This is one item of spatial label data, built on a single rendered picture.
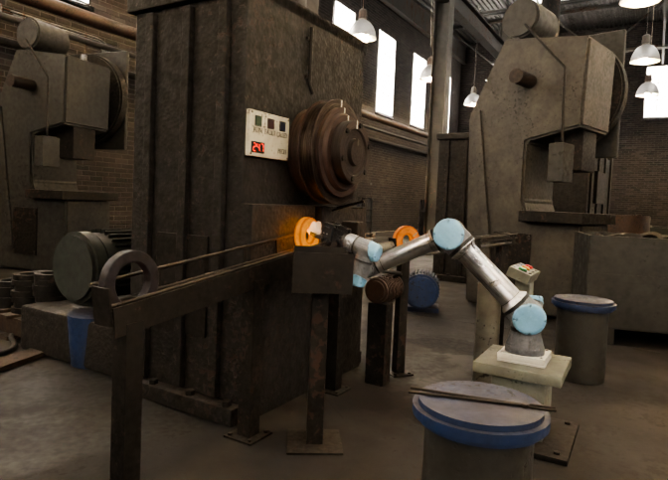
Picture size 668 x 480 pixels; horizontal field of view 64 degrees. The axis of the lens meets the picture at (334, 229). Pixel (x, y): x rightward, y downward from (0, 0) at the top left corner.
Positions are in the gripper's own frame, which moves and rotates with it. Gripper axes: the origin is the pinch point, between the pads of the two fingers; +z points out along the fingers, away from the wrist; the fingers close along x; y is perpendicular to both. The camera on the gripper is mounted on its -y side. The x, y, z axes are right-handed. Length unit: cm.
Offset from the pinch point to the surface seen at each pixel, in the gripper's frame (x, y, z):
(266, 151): 18.4, 29.1, 16.9
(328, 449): 32, -64, -52
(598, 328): -113, -19, -116
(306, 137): 4.6, 38.3, 9.0
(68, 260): 24, -57, 123
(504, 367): -11, -24, -93
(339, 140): -4.0, 40.6, -1.7
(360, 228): -38.8, 1.4, -4.9
